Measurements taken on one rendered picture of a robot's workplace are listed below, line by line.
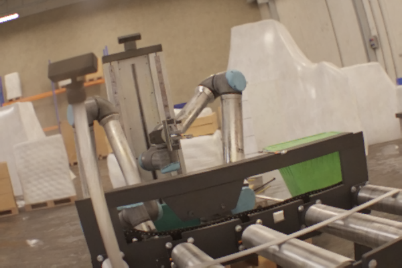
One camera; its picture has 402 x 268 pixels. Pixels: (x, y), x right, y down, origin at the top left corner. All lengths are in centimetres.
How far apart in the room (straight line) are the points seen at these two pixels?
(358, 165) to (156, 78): 122
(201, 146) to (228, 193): 325
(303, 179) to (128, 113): 214
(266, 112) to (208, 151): 82
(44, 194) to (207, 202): 813
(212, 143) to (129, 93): 257
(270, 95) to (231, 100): 307
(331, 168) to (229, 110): 217
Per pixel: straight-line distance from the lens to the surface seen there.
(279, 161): 224
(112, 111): 261
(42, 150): 1009
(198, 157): 542
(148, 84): 300
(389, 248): 147
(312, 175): 471
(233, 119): 275
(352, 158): 244
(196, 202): 215
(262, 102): 583
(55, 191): 1013
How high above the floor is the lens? 144
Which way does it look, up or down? 3 degrees down
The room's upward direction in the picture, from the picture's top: 11 degrees counter-clockwise
